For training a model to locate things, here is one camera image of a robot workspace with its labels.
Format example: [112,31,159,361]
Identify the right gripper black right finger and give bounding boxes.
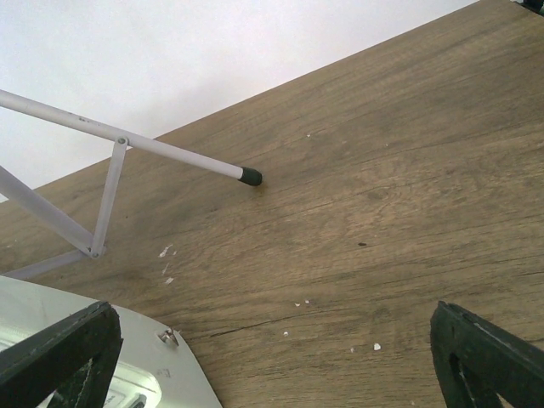
[430,301,543,407]

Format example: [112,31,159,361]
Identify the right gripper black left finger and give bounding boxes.
[1,302,123,407]

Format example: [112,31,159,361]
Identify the black right table rail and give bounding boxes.
[521,0,544,15]

